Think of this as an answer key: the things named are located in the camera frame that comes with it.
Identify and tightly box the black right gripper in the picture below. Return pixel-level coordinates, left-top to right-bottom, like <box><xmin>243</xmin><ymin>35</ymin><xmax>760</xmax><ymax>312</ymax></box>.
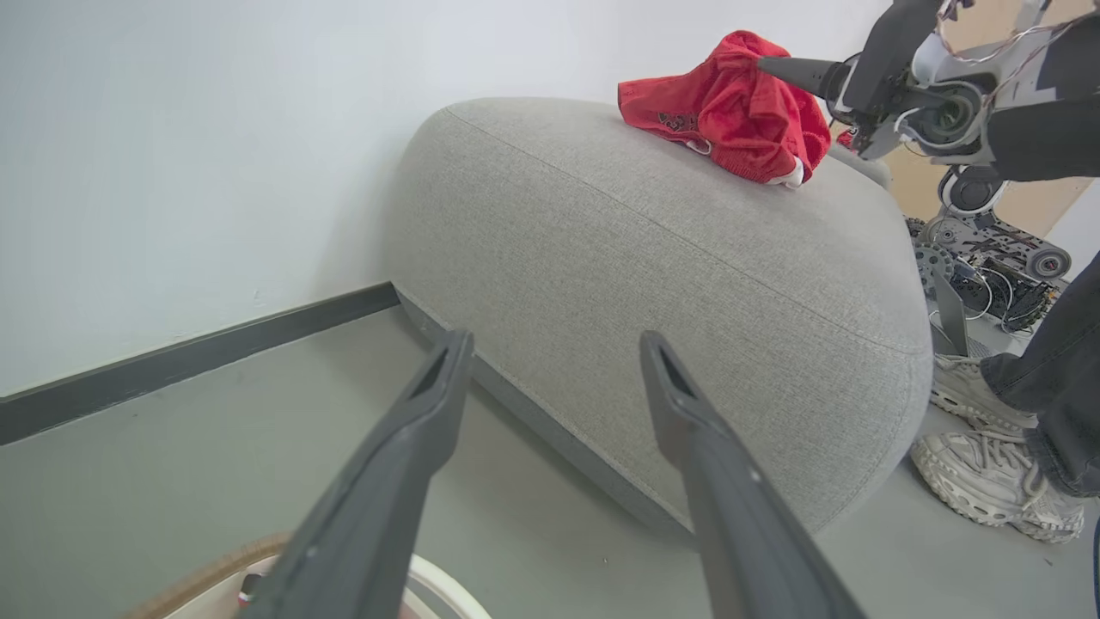
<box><xmin>758</xmin><ymin>0</ymin><xmax>946</xmax><ymax>161</ymax></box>

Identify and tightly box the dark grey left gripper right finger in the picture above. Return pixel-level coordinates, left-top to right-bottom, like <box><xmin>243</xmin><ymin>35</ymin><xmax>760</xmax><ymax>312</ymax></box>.
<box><xmin>639</xmin><ymin>331</ymin><xmax>869</xmax><ymax>619</ymax></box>

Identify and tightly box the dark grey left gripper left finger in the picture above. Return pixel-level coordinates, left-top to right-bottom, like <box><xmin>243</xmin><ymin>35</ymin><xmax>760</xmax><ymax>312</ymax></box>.
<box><xmin>241</xmin><ymin>329</ymin><xmax>475</xmax><ymax>619</ymax></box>

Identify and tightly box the red shorts white trim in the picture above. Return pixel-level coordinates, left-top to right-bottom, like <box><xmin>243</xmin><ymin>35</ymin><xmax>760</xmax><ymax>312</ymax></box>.
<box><xmin>617</xmin><ymin>30</ymin><xmax>833</xmax><ymax>188</ymax></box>

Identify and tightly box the grey fabric sofa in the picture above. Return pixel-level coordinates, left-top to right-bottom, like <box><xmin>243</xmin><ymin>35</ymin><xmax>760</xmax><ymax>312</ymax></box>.
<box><xmin>382</xmin><ymin>96</ymin><xmax>935</xmax><ymax>538</ymax></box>

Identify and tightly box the cream laundry basket brown rim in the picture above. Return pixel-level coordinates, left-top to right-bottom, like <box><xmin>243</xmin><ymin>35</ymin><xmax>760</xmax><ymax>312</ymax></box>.
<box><xmin>129</xmin><ymin>533</ymin><xmax>491</xmax><ymax>619</ymax></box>

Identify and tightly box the white chunky sneaker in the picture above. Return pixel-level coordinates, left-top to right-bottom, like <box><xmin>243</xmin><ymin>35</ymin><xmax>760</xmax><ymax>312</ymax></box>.
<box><xmin>931</xmin><ymin>354</ymin><xmax>1038</xmax><ymax>431</ymax></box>
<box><xmin>911</xmin><ymin>428</ymin><xmax>1086</xmax><ymax>544</ymax></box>

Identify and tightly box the tracked metal machine base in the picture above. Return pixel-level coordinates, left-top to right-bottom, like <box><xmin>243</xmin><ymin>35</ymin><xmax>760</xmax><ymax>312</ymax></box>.
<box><xmin>904</xmin><ymin>215</ymin><xmax>1073</xmax><ymax>358</ymax></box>

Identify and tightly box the dark jeans trouser leg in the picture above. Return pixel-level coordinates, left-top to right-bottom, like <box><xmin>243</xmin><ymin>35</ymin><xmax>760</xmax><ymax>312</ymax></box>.
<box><xmin>980</xmin><ymin>254</ymin><xmax>1100</xmax><ymax>415</ymax></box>
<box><xmin>1023</xmin><ymin>404</ymin><xmax>1100</xmax><ymax>499</ymax></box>

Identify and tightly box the black wall baseboard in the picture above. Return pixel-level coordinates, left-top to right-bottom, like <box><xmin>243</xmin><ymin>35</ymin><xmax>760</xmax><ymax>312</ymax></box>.
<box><xmin>0</xmin><ymin>281</ymin><xmax>402</xmax><ymax>446</ymax></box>

